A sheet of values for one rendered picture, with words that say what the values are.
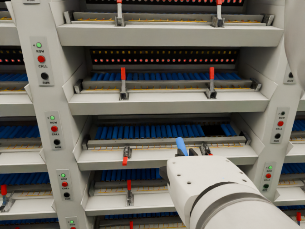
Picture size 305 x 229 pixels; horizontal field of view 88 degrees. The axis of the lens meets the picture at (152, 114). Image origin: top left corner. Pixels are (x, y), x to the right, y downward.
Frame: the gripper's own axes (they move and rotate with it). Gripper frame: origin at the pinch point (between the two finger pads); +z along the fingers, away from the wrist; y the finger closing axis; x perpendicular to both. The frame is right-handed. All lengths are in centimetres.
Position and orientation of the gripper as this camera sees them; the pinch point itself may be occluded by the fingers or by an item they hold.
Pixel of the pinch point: (187, 158)
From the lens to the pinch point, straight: 33.8
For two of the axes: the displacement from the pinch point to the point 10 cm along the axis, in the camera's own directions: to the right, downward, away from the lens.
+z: -0.6, -1.2, 9.9
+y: -10.0, 0.2, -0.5
